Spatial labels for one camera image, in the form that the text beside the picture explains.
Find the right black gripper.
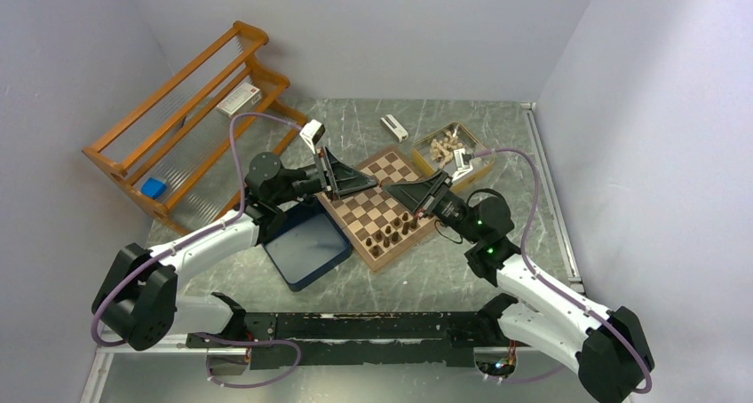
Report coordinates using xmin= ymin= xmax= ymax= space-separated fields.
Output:
xmin=382 ymin=169 xmax=481 ymax=244

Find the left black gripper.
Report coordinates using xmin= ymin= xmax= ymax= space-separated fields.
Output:
xmin=271 ymin=145 xmax=376 ymax=204

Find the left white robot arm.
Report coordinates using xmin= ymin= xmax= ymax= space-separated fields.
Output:
xmin=91 ymin=147 xmax=378 ymax=351

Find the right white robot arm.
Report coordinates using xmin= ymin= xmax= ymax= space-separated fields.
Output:
xmin=383 ymin=172 xmax=655 ymax=402

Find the wooden chess board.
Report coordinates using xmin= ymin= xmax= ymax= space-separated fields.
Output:
xmin=317 ymin=146 xmax=436 ymax=272

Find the light chess pieces pile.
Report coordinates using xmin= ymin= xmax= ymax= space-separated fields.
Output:
xmin=429 ymin=130 xmax=465 ymax=169

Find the gold metal tin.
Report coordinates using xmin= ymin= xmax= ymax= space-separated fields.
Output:
xmin=411 ymin=122 xmax=494 ymax=190

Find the white power bank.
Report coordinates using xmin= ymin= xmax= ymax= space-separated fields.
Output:
xmin=380 ymin=115 xmax=408 ymax=143

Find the blue metal tin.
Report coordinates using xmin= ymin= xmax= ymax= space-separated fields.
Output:
xmin=262 ymin=201 xmax=353 ymax=292

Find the white cardboard box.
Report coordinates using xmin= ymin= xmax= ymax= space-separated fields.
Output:
xmin=214 ymin=82 xmax=263 ymax=120

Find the orange wooden rack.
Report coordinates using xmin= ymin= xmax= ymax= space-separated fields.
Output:
xmin=83 ymin=21 xmax=308 ymax=234

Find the blue plastic case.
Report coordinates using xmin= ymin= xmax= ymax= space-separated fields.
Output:
xmin=140 ymin=178 xmax=168 ymax=200

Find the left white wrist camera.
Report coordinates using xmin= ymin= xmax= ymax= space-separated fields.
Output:
xmin=299 ymin=120 xmax=326 ymax=153

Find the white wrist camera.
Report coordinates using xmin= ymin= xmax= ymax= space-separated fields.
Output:
xmin=299 ymin=120 xmax=326 ymax=153
xmin=453 ymin=147 xmax=473 ymax=176

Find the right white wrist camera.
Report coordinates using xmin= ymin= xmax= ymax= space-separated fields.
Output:
xmin=453 ymin=147 xmax=473 ymax=176

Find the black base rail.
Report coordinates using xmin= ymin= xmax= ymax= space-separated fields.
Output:
xmin=185 ymin=311 xmax=536 ymax=371

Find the aluminium frame rail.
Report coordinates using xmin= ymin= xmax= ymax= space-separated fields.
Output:
xmin=79 ymin=101 xmax=619 ymax=403

